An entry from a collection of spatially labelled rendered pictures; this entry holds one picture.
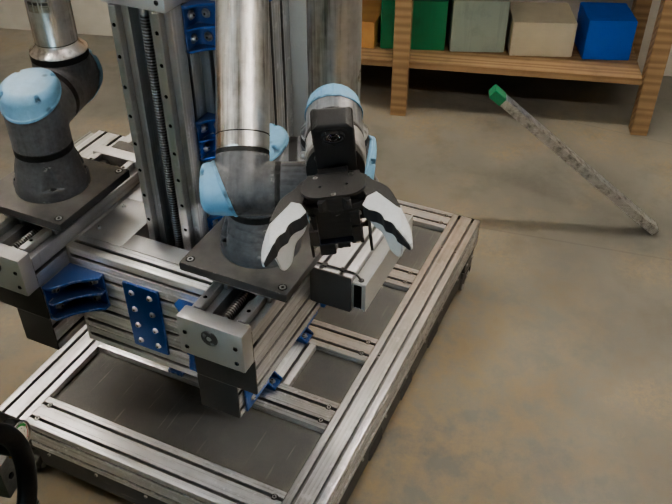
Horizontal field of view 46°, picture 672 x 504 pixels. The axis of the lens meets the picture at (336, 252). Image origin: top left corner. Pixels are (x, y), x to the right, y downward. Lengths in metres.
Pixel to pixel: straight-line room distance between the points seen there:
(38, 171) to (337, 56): 0.70
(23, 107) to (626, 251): 2.10
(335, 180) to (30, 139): 0.88
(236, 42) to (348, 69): 0.22
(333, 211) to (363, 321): 1.37
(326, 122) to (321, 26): 0.42
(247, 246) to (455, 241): 1.18
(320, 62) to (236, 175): 0.28
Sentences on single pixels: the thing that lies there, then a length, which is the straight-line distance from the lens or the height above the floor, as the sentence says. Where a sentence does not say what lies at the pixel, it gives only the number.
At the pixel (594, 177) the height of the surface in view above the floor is 0.23.
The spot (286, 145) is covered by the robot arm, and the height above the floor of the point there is 1.04.
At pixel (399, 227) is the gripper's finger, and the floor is 1.25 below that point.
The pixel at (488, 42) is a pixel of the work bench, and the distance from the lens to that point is 3.67.
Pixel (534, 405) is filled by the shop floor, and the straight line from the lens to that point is 2.35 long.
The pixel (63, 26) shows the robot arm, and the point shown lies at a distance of 1.70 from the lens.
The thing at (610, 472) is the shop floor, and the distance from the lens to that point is 2.26.
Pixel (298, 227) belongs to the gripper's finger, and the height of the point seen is 1.23.
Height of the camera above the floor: 1.73
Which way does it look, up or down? 38 degrees down
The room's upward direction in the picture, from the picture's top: straight up
